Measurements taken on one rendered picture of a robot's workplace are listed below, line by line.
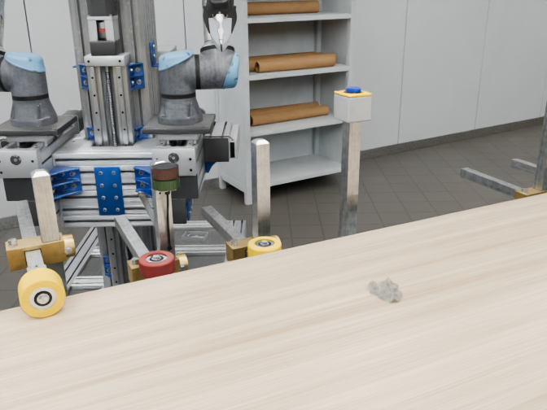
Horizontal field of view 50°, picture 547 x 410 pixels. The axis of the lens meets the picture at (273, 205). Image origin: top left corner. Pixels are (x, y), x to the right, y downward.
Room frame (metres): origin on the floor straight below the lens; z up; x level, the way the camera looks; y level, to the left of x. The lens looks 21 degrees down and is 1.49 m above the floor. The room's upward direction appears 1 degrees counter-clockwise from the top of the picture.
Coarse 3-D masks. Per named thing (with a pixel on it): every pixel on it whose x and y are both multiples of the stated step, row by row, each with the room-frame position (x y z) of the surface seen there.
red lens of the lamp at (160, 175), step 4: (152, 168) 1.22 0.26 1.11; (176, 168) 1.22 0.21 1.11; (152, 172) 1.21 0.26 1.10; (156, 172) 1.20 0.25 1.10; (160, 172) 1.20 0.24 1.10; (164, 172) 1.20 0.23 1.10; (168, 172) 1.20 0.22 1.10; (172, 172) 1.21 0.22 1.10; (176, 172) 1.22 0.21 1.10; (152, 176) 1.21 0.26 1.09; (156, 176) 1.20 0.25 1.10; (160, 176) 1.20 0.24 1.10; (164, 176) 1.20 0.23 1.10; (168, 176) 1.20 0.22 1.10; (172, 176) 1.21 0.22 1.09; (176, 176) 1.22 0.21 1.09; (160, 180) 1.20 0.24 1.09; (164, 180) 1.20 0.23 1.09
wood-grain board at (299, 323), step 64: (256, 256) 1.21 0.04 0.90; (320, 256) 1.21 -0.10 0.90; (384, 256) 1.20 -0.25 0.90; (448, 256) 1.20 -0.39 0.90; (512, 256) 1.20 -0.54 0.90; (0, 320) 0.95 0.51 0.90; (64, 320) 0.95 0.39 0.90; (128, 320) 0.95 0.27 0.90; (192, 320) 0.94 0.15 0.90; (256, 320) 0.94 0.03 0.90; (320, 320) 0.94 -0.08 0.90; (384, 320) 0.94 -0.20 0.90; (448, 320) 0.94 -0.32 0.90; (512, 320) 0.93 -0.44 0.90; (0, 384) 0.76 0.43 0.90; (64, 384) 0.76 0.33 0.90; (128, 384) 0.76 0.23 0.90; (192, 384) 0.76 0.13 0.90; (256, 384) 0.76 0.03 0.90; (320, 384) 0.76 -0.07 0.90; (384, 384) 0.75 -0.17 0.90; (448, 384) 0.75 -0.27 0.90; (512, 384) 0.75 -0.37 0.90
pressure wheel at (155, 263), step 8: (144, 256) 1.20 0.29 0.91; (152, 256) 1.21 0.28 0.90; (160, 256) 1.21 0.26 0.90; (168, 256) 1.20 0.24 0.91; (144, 264) 1.16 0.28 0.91; (152, 264) 1.16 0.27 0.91; (160, 264) 1.16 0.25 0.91; (168, 264) 1.17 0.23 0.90; (144, 272) 1.16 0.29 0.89; (152, 272) 1.16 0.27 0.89; (160, 272) 1.16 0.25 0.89; (168, 272) 1.17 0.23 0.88
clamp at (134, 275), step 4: (176, 256) 1.28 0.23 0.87; (180, 256) 1.28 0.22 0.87; (184, 256) 1.28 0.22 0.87; (128, 260) 1.26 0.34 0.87; (176, 260) 1.26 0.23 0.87; (180, 260) 1.27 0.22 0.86; (184, 260) 1.27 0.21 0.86; (128, 264) 1.24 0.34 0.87; (176, 264) 1.26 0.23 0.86; (180, 264) 1.26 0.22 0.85; (184, 264) 1.27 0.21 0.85; (128, 268) 1.25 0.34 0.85; (132, 268) 1.21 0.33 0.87; (136, 268) 1.22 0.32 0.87; (176, 268) 1.26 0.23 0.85; (180, 268) 1.26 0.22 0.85; (184, 268) 1.26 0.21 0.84; (128, 272) 1.25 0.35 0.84; (132, 272) 1.21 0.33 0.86; (136, 272) 1.22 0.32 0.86; (176, 272) 1.26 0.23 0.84; (132, 276) 1.21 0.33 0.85; (136, 276) 1.22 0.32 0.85; (140, 276) 1.22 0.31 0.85; (132, 280) 1.22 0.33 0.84; (136, 280) 1.22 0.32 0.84; (140, 280) 1.22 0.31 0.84
